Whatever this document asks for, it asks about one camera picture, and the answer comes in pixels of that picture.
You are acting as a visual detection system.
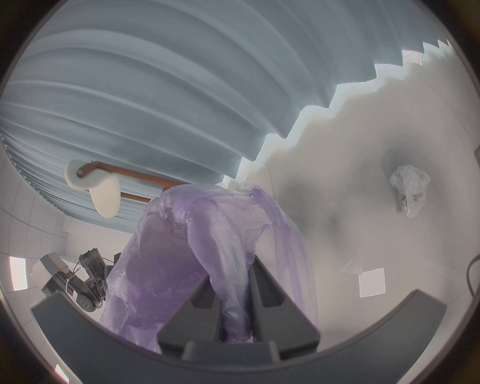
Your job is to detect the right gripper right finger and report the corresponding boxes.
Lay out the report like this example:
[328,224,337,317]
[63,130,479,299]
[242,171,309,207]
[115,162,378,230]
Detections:
[247,255,322,355]

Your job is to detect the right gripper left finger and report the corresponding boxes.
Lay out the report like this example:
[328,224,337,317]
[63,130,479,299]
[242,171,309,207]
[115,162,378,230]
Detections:
[157,275,226,355]

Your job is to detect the purple plastic bag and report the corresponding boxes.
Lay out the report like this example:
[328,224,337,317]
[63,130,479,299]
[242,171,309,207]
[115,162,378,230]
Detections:
[99,184,319,353]

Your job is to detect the white trash bin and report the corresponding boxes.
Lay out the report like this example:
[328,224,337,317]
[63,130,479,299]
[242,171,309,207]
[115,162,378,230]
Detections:
[105,195,211,338]

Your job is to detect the wooden chair with white cushions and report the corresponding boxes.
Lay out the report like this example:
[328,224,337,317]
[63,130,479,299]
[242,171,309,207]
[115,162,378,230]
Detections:
[64,159,188,220]

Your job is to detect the crumpled white plastic wrapper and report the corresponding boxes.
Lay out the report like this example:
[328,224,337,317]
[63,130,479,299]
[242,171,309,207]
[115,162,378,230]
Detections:
[388,165,432,219]

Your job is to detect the pale blue curtain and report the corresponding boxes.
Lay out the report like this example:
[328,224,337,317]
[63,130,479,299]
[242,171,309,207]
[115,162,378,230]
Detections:
[0,0,456,233]

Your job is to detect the black cable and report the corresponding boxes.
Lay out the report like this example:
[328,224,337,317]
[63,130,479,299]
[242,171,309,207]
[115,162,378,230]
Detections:
[465,254,480,297]

